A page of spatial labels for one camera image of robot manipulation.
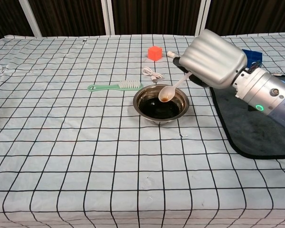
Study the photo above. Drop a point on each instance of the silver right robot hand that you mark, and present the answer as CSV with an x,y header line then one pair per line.
x,y
213,59

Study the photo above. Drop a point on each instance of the white plastic spoon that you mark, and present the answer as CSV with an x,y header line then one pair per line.
x,y
167,93

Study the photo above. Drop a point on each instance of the dark grey cloth mat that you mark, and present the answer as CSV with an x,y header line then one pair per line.
x,y
247,123

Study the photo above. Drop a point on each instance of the stainless steel bowl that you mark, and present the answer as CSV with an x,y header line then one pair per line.
x,y
147,117

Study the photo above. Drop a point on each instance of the blue plastic block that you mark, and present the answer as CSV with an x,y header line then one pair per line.
x,y
254,55

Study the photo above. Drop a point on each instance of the clear tube white stopper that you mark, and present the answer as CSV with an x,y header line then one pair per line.
x,y
171,54

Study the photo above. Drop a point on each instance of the orange cube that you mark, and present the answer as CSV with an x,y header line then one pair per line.
x,y
154,54

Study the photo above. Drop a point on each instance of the green brush white bristles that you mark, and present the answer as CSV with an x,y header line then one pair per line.
x,y
129,84

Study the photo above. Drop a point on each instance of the white black checked tablecloth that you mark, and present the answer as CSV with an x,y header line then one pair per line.
x,y
85,154

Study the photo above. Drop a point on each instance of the white partition frame post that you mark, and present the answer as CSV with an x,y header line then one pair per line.
x,y
108,16
32,19
202,16

